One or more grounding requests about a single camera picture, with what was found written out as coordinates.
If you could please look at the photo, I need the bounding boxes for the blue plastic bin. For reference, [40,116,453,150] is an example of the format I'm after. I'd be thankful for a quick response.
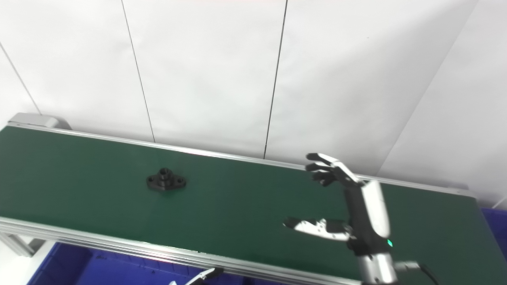
[27,241,254,285]
[481,207,507,262]

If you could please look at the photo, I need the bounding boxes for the green conveyor belt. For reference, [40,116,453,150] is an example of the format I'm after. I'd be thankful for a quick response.
[0,126,507,285]
[0,121,477,285]

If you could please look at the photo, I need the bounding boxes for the aluminium conveyor leg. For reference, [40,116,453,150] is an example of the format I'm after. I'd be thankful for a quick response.
[0,233,45,258]

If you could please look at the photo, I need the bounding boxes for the black flange part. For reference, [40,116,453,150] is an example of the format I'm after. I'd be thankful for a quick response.
[146,168,187,192]

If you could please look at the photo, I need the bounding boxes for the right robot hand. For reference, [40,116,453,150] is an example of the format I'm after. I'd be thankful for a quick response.
[283,153,394,257]

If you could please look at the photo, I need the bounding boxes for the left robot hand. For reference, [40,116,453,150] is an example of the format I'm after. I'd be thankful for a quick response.
[170,268,225,285]

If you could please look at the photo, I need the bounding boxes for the grey conveyor end cover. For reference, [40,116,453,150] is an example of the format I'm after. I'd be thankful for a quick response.
[7,112,72,131]

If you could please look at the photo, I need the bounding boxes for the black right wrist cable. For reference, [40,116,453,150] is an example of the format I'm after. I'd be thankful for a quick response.
[394,260,441,285]

